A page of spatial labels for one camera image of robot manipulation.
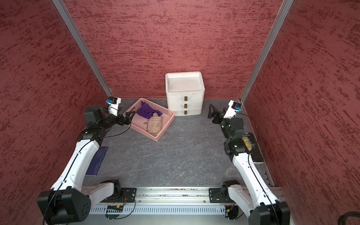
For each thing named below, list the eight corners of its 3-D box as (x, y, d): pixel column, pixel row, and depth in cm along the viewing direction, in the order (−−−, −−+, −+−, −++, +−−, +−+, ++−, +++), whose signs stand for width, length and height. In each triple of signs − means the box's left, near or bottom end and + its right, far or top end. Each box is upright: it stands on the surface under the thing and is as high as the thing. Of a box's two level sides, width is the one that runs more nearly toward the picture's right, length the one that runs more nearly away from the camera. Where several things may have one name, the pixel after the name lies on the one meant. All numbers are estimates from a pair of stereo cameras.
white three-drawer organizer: (167, 116, 111) (163, 92, 90) (169, 95, 126) (166, 71, 106) (201, 116, 111) (205, 92, 91) (199, 96, 127) (202, 71, 106)
